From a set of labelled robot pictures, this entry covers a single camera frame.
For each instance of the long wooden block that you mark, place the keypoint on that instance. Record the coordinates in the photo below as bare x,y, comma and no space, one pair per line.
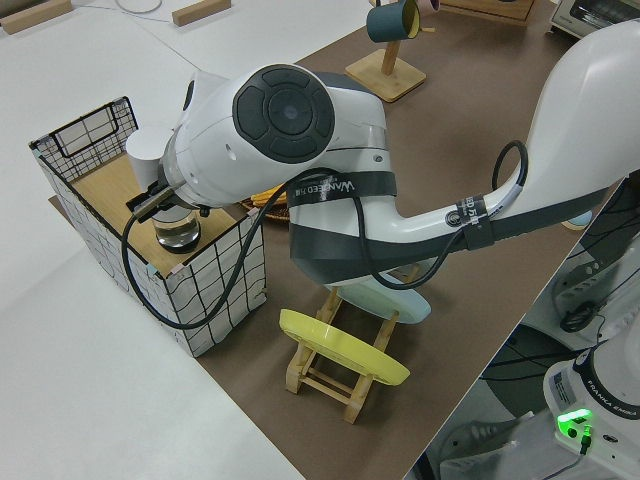
35,15

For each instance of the round brown wicker tray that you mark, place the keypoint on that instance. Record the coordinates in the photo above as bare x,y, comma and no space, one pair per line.
262,212

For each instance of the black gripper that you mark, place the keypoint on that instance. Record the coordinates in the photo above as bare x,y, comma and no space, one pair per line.
160,192

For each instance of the wooden cabinet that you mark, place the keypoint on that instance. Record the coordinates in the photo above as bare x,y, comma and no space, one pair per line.
490,10

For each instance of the short wooden block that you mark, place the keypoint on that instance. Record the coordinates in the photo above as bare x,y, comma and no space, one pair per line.
200,11

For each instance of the white bottle with glass base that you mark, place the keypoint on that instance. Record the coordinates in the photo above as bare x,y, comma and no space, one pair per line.
145,150

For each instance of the white power strip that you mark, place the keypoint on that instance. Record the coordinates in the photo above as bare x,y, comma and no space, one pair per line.
582,290

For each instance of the brown table mat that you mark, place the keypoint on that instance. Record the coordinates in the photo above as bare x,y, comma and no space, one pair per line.
450,310

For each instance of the cream toaster oven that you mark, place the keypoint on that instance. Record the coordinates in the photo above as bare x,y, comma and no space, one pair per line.
595,15

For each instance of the dark teal mug yellow inside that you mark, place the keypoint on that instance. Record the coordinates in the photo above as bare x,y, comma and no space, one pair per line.
387,22

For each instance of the light blue plate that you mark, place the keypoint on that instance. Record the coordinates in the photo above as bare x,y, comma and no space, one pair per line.
395,302

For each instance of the wooden mug tree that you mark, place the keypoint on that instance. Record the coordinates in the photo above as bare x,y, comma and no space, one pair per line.
387,77

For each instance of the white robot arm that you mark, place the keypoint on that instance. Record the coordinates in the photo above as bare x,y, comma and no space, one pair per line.
350,120

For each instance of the pink mug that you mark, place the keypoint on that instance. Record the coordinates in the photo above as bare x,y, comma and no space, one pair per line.
430,4

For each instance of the yellow plate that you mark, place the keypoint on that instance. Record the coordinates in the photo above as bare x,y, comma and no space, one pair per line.
340,347

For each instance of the wooden plate rack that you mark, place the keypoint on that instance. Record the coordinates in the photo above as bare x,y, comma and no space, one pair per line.
325,387

